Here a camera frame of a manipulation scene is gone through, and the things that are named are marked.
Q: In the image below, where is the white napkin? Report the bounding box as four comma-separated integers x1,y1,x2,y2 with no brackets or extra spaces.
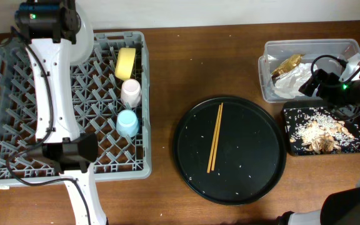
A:
272,53,360,99

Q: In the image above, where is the gold foil wrapper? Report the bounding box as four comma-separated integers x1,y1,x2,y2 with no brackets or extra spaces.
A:
271,54,304,79

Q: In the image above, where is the food scraps and rice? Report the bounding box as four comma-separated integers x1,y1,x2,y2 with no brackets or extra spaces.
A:
287,107,360,154

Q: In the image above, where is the wooden chopstick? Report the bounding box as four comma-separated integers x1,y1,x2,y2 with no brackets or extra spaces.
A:
211,103,224,171
207,104,222,173

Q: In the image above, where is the pink plastic cup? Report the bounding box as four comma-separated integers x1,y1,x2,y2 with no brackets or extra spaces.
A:
121,79,142,108

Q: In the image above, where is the yellow bowl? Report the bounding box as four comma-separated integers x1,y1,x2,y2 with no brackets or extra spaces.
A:
115,47,136,81

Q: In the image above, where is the blue plastic cup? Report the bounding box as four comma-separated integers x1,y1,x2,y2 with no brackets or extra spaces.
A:
116,109,139,138

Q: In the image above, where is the white round plate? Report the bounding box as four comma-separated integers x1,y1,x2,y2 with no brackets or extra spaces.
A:
70,3,94,66

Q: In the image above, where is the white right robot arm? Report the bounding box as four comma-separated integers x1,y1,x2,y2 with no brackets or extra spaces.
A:
264,39,360,224

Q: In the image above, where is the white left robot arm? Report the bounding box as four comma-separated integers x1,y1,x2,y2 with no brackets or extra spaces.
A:
14,1,108,224

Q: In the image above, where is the grey plastic dishwasher rack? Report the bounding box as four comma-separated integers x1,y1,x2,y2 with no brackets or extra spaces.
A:
0,31,152,187

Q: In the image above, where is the black rectangular tray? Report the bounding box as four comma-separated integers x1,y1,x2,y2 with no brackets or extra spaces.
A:
281,98,360,156

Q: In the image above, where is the clear plastic storage bin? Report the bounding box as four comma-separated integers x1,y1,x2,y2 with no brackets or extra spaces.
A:
258,39,360,103

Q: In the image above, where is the round black serving tray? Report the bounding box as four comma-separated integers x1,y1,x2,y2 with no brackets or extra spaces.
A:
172,96,286,205

